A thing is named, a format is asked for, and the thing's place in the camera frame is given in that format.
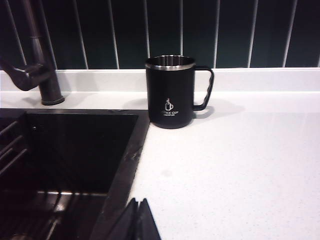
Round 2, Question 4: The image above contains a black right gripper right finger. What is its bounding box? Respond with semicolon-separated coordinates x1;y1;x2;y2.
136;198;162;240

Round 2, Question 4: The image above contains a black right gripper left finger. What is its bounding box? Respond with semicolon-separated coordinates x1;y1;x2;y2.
116;197;140;240

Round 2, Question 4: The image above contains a black steel mug with logo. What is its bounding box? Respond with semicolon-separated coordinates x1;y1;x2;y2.
145;55;215;130

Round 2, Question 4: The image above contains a black kitchen sink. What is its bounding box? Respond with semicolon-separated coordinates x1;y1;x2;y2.
0;108;151;240

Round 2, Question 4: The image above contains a dark metal faucet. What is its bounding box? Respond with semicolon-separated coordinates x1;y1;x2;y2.
9;0;66;106

